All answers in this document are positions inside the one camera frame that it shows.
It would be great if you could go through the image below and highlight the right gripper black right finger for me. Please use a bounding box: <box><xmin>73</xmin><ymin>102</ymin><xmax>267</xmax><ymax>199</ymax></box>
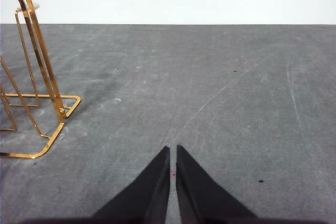
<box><xmin>175</xmin><ymin>144</ymin><xmax>258</xmax><ymax>220</ymax></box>

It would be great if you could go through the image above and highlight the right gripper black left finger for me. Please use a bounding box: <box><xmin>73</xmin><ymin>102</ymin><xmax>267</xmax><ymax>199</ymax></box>
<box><xmin>91</xmin><ymin>145</ymin><xmax>171</xmax><ymax>220</ymax></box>

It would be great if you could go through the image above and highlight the gold wire cup rack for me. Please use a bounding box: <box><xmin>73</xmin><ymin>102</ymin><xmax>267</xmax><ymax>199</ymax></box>
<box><xmin>0</xmin><ymin>0</ymin><xmax>82</xmax><ymax>160</ymax></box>

